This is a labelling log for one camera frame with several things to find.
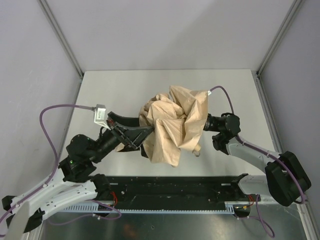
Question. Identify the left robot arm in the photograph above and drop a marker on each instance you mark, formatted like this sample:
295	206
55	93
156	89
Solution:
71	181

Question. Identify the left aluminium frame post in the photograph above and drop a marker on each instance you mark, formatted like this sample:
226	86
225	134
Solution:
48	13

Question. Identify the right aluminium frame post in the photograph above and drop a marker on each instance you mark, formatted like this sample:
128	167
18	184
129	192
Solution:
281	33

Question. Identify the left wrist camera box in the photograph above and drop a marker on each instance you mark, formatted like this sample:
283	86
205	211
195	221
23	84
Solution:
100	116

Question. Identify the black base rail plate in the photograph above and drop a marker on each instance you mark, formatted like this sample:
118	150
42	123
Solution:
175	193

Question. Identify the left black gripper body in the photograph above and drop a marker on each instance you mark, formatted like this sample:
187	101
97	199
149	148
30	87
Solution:
121	133

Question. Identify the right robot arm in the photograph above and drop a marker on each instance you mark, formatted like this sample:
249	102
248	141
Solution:
284	179

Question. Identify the aluminium frame post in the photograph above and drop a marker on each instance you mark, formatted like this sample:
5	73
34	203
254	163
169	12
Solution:
281	33
48	13

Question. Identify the beige folding umbrella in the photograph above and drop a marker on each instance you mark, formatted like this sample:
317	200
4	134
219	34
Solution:
178	119

